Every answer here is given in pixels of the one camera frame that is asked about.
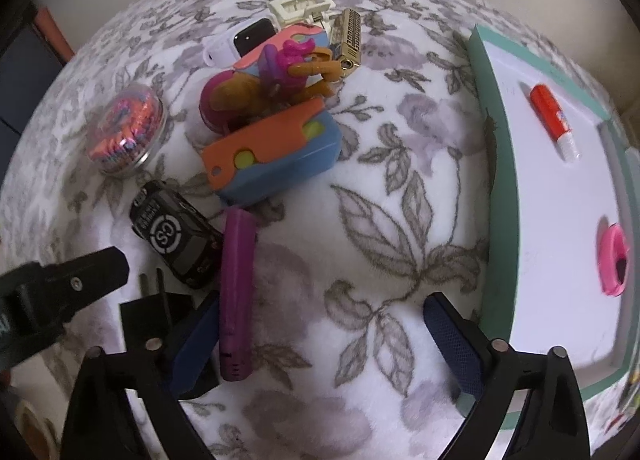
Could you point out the black toy car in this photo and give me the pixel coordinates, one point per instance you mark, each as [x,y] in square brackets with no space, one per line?
[172,235]

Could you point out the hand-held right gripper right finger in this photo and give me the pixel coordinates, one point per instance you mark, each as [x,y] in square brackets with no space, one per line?
[452,345]

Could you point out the black plug adapter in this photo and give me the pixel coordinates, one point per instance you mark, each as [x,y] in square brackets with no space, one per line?
[150,315]

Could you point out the pink tape roll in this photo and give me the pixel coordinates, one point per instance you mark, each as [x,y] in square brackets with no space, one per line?
[610,255]

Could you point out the clear round toy container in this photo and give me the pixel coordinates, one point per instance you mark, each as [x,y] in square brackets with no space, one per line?
[122,127]

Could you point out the white device with black screen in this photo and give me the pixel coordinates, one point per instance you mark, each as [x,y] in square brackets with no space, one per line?
[225,45]

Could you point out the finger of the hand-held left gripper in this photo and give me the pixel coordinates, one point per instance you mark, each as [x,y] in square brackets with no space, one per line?
[75,282]

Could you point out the large orange blue box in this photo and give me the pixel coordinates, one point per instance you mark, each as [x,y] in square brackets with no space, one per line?
[280,155]

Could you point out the pink orange toy figure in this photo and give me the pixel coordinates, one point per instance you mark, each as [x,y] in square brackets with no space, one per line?
[290,65]

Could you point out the teal box lid tray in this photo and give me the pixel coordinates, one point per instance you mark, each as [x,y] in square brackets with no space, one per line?
[550,240]

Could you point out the cream hair clip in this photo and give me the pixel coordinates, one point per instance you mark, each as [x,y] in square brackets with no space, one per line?
[300,7]

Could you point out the dark blue furniture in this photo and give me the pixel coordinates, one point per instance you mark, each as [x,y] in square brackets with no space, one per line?
[25,80]

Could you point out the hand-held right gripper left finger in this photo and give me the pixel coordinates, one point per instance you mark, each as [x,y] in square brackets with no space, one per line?
[192,340]

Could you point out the orange glue bottle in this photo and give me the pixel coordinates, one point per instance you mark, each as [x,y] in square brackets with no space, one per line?
[550,115]

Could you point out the purple tube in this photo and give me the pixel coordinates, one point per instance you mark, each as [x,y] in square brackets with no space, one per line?
[237,290]

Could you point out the floral fleece blanket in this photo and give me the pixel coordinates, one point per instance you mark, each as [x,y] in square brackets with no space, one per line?
[400,190]

